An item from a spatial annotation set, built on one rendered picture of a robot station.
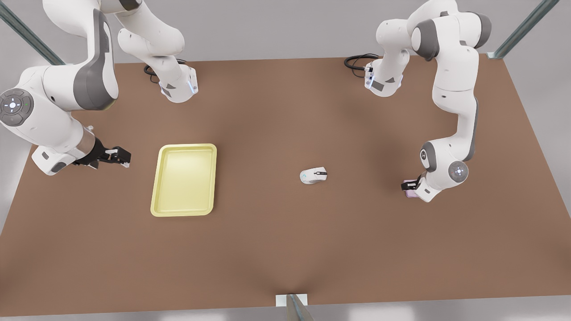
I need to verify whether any black cable loop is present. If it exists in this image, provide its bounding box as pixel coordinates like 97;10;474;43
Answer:
143;58;188;84
344;53;381;79

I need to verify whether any silver frame post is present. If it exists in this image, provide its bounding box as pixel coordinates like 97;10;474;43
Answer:
487;0;561;60
275;293;315;321
0;4;68;66

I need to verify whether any white computer mouse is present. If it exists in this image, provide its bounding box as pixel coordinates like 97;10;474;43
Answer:
299;167;328;185

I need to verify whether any yellow rectangular tray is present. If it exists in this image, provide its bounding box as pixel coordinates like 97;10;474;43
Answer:
150;143;218;218

